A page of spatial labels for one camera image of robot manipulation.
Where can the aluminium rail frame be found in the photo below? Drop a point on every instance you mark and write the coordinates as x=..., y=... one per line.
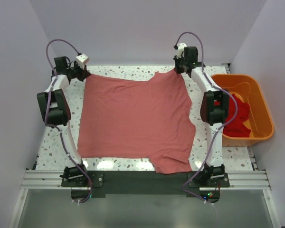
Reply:
x=240, y=163

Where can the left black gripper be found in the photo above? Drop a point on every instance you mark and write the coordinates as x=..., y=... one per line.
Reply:
x=80, y=73

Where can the orange plastic bin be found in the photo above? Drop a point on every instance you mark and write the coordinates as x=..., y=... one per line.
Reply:
x=259, y=122

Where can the pink t shirt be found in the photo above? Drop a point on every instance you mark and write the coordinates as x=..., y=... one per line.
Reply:
x=138, y=119

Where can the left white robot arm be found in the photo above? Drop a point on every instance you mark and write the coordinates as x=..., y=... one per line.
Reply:
x=56, y=114

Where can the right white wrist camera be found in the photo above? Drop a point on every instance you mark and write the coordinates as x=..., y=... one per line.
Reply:
x=180, y=49

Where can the red t shirt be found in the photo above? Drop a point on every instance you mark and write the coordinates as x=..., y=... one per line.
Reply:
x=236, y=128

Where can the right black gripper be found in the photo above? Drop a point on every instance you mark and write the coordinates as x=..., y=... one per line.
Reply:
x=179, y=68

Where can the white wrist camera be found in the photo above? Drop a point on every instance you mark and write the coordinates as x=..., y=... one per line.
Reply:
x=180, y=49
x=82, y=59

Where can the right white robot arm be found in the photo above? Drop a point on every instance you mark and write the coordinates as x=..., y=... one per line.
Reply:
x=213, y=112

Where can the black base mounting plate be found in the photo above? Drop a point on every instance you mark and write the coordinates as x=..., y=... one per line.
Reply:
x=99, y=184

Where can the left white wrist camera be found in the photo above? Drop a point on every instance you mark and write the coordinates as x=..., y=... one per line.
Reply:
x=82, y=59

